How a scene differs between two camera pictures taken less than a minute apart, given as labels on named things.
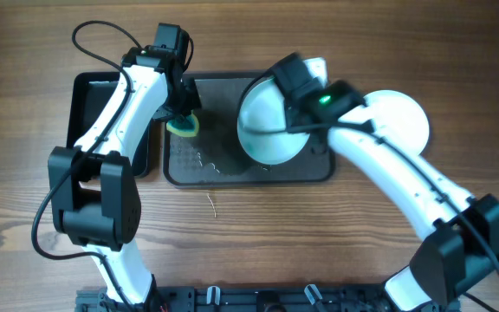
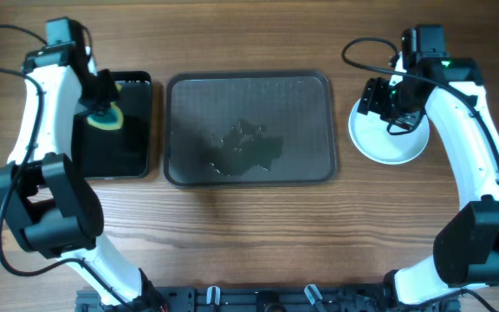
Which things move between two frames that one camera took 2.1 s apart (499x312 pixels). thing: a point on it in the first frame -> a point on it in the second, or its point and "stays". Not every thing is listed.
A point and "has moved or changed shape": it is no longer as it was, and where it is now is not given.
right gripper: x=291 y=117 -> x=371 y=101
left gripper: x=191 y=100 -> x=108 y=92
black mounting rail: x=261 y=298 stays
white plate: x=262 y=125 -> x=371 y=137
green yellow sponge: x=187 y=126 has moved or changed shape
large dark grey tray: x=215 y=156 stays
